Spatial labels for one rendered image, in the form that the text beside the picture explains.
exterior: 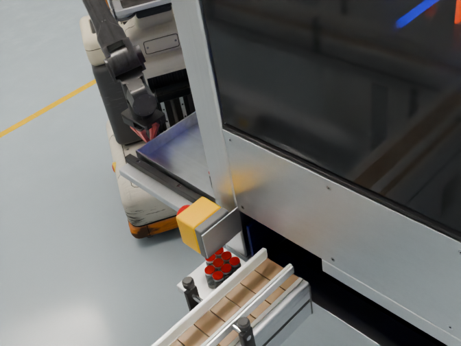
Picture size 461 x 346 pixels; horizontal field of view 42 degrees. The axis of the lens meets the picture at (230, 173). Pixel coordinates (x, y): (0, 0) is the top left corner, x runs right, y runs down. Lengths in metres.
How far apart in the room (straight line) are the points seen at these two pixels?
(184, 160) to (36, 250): 1.39
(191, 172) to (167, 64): 0.75
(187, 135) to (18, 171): 1.81
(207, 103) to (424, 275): 0.43
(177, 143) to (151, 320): 0.94
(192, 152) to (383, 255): 0.72
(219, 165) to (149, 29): 1.11
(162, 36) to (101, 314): 1.06
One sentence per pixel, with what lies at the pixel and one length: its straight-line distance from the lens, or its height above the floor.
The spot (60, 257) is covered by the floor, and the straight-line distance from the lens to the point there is 2.66.
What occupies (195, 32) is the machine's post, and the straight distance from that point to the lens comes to 0.91.
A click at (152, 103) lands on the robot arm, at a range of 1.36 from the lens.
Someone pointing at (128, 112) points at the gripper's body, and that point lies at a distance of 1.50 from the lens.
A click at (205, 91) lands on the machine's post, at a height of 1.27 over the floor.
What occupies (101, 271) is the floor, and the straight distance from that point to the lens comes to 2.52.
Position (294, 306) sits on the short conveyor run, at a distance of 1.08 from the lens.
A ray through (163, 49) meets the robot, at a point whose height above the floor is 0.82.
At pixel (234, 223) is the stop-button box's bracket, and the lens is 1.11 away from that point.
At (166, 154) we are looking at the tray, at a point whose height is 0.88.
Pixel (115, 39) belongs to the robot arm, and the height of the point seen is 1.19.
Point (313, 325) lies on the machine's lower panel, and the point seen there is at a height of 0.80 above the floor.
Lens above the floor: 1.77
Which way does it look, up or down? 39 degrees down
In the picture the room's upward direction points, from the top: 11 degrees counter-clockwise
